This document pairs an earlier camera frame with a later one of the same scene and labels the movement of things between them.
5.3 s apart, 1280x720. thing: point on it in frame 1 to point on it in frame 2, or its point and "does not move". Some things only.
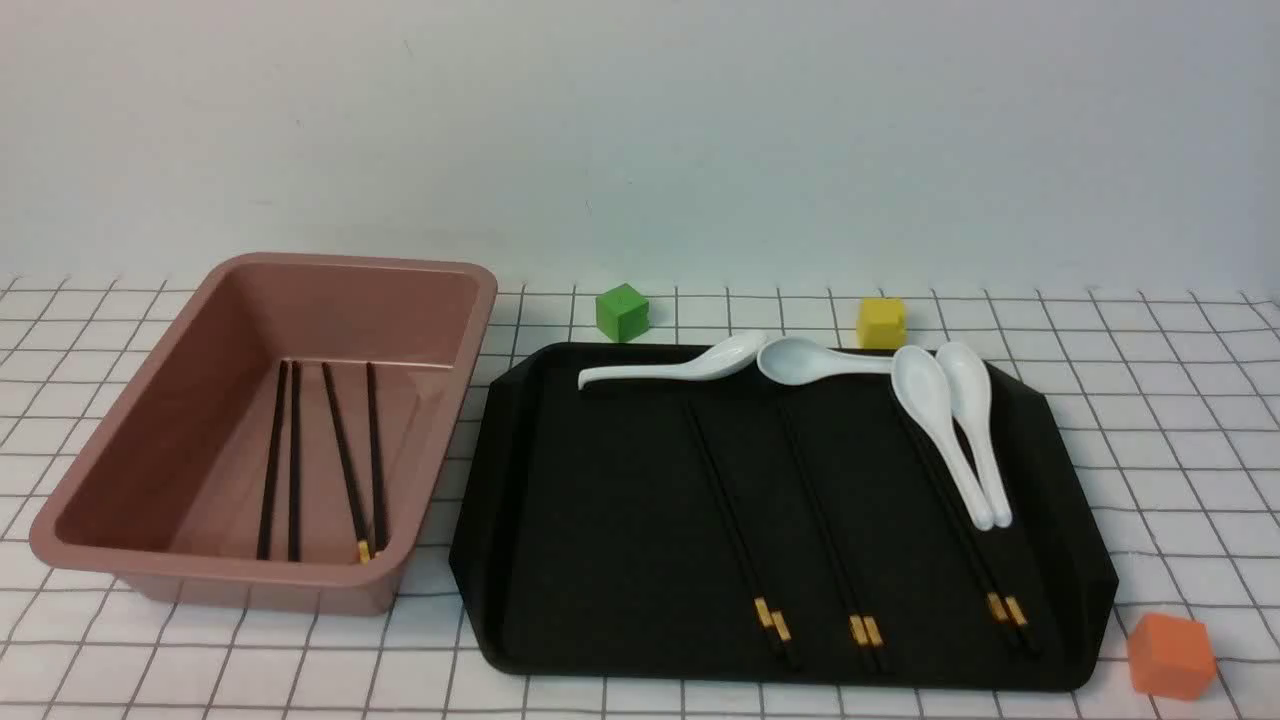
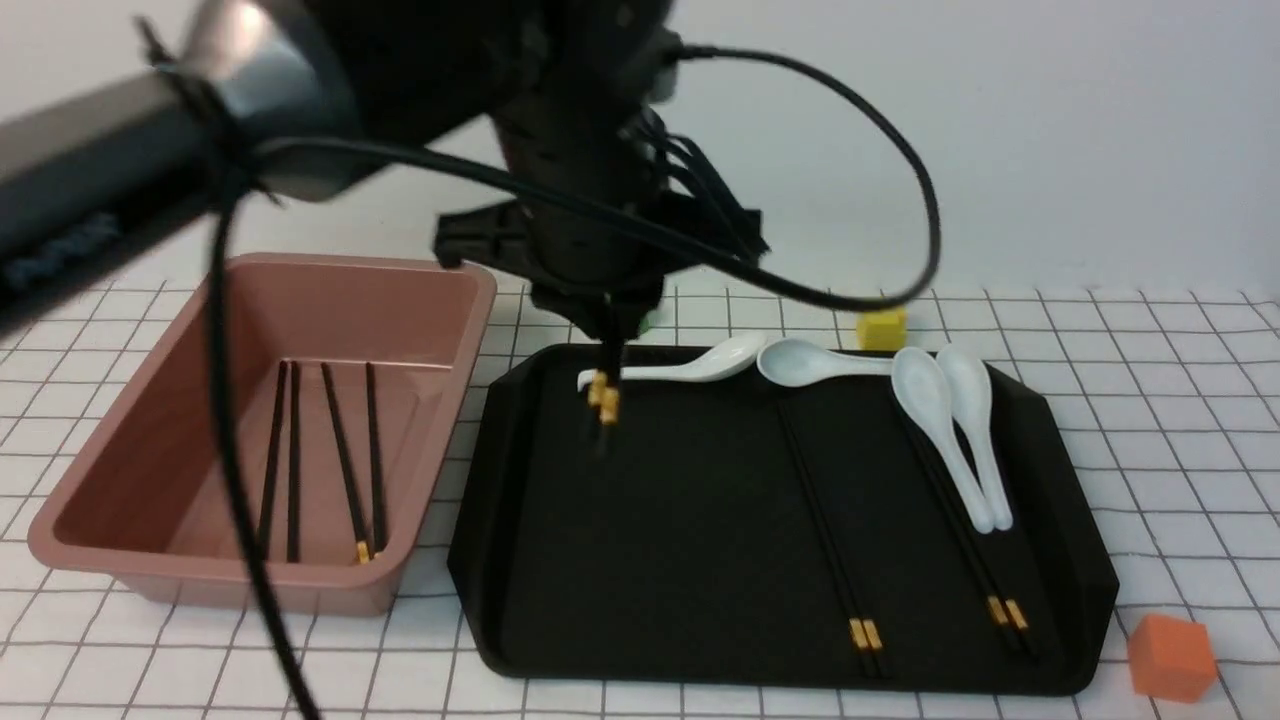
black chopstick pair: x=779 y=616 to x=610 y=386
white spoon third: x=921 y=382 does not move
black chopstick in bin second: x=294 y=468 does not move
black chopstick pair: x=875 y=632 does not move
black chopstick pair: x=760 y=600 to x=597 y=383
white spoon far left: x=726 y=357 does not move
